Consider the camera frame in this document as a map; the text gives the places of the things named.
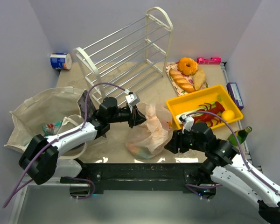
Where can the white celery cabbage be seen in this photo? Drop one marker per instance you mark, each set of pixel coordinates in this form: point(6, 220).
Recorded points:
point(203, 107)

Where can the baguette bread loaf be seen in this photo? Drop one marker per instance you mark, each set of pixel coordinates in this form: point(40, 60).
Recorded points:
point(181, 81)

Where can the green red snack packet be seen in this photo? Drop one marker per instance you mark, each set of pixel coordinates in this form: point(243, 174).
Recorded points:
point(51, 129)

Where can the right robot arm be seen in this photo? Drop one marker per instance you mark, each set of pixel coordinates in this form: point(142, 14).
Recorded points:
point(225, 165)

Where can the translucent orange plastic bag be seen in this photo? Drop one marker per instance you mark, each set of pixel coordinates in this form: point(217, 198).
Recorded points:
point(147, 140)

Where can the white metal shoe rack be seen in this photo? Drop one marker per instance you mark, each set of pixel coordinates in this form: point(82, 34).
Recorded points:
point(132, 57)

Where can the blue toilet paper roll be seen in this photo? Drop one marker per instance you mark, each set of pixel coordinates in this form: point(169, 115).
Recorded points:
point(61, 61)

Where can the pink box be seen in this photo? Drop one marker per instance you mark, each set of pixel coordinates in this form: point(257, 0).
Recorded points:
point(209, 61)

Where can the tan triangular pastry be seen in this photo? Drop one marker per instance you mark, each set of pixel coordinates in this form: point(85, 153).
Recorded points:
point(199, 79)

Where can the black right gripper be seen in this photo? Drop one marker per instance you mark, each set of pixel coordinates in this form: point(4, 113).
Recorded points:
point(175, 143)

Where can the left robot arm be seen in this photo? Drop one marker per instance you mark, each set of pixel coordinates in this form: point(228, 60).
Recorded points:
point(39, 160)

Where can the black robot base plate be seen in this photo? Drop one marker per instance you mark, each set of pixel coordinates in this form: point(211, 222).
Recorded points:
point(96, 178)

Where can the cream canvas tote bag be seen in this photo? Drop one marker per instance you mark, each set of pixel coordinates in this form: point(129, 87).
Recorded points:
point(67, 106)

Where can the red lobster toy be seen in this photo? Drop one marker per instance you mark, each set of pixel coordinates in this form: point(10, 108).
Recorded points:
point(215, 108)

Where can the purple box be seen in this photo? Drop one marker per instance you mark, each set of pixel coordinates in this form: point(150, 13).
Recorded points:
point(233, 91)

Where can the green glass bottle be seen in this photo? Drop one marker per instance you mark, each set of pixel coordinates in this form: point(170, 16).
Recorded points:
point(241, 136)

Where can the orange ring doughnut bread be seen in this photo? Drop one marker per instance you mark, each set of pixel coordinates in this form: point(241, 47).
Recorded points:
point(187, 66)

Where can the yellow lemon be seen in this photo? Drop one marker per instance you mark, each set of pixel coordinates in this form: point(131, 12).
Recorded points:
point(228, 115)

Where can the yellow plastic bin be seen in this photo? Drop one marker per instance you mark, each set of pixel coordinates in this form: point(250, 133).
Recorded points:
point(192, 101)

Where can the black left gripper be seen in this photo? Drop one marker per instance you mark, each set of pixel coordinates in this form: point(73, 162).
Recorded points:
point(132, 116)

